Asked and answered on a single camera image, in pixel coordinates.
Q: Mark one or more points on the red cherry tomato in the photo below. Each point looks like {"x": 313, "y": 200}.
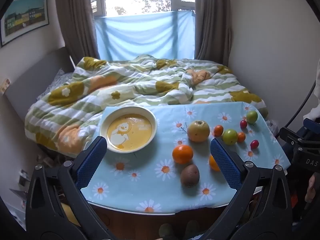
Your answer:
{"x": 254, "y": 144}
{"x": 243, "y": 123}

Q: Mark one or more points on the grey patterned bed sheet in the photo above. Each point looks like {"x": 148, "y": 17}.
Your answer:
{"x": 53, "y": 80}

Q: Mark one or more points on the light blue window cloth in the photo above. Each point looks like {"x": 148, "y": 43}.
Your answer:
{"x": 145, "y": 37}

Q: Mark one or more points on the person's right hand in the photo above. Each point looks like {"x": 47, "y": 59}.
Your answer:
{"x": 311, "y": 188}

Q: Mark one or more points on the cream bowl with duck print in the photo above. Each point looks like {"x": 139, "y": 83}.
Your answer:
{"x": 130, "y": 130}

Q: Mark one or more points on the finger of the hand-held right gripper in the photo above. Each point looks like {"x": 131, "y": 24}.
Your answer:
{"x": 290, "y": 136}
{"x": 311, "y": 126}

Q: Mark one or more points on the green striped floral quilt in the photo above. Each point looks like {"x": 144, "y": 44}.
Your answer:
{"x": 100, "y": 92}

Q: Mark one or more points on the large orange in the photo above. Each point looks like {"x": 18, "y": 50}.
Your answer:
{"x": 183, "y": 154}
{"x": 213, "y": 165}

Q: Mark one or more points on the yellow-green apple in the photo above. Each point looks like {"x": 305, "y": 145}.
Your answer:
{"x": 198, "y": 131}

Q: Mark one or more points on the grey bed headboard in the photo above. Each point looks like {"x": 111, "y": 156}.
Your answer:
{"x": 32, "y": 80}

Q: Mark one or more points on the brown kiwi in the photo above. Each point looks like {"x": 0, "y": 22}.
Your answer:
{"x": 190, "y": 175}

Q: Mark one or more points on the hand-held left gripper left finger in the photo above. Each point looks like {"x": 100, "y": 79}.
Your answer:
{"x": 91, "y": 162}

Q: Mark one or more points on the green jujube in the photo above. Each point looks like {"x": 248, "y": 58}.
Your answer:
{"x": 251, "y": 117}
{"x": 230, "y": 137}

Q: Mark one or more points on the framed wall picture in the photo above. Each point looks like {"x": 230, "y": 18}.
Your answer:
{"x": 25, "y": 15}

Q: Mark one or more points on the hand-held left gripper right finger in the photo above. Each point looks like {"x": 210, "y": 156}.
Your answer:
{"x": 225, "y": 166}

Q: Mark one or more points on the blue daisy print tablecloth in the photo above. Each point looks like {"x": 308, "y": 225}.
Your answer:
{"x": 150, "y": 180}

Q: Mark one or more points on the small mandarin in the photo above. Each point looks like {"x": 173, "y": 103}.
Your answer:
{"x": 241, "y": 137}
{"x": 218, "y": 130}

